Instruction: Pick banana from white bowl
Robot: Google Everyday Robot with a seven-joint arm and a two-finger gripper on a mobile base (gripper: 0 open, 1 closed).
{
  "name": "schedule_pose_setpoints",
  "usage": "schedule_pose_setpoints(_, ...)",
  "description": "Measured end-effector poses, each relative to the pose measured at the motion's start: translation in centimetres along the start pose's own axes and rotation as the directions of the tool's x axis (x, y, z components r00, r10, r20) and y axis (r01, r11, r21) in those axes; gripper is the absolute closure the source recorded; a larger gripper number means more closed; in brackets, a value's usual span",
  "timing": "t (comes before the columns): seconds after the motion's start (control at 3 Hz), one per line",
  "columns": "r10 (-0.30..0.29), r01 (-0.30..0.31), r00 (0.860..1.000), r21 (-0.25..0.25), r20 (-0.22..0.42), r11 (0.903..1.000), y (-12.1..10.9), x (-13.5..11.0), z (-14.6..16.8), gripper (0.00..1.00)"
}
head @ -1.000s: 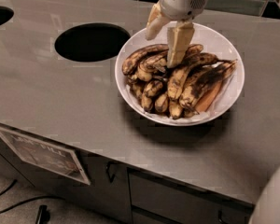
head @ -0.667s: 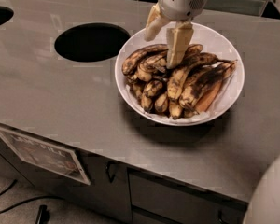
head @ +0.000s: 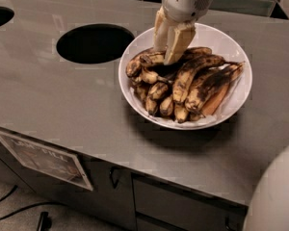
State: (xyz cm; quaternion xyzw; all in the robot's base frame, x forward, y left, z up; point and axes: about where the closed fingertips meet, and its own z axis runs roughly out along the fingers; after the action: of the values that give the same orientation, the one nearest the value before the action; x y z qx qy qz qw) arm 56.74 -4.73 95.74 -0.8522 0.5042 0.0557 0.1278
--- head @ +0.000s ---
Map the black cabinet handle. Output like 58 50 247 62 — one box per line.
109 167 120 190

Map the small banana front left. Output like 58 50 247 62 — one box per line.
144 97 158 116

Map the small banana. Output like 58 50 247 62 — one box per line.
160 95 173 116
174 103 189 123
148 82 169 100
144 97 158 116

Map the spotted banana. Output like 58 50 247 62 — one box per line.
140 47 212 67
172 54 225 104
125 48 153 77

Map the framed landfill sign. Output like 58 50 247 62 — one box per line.
0 131 93 191

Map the black object on floor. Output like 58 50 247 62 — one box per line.
36 212 52 231

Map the white bowl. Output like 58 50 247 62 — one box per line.
118 23 252 130

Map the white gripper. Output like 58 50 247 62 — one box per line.
153 0 213 65

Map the small banana front right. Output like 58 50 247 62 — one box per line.
174 103 189 123

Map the black floor cable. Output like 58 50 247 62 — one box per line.
0 184 66 223

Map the small banana middle left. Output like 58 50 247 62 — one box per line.
148 82 169 100

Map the grey cabinet drawer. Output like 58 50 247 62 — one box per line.
133 178 245 231

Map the small banana front middle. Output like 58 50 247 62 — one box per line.
160 95 173 116

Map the blackened banana right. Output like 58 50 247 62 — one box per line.
185 63 245 114

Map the short banana left inner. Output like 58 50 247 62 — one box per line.
141 67 172 84

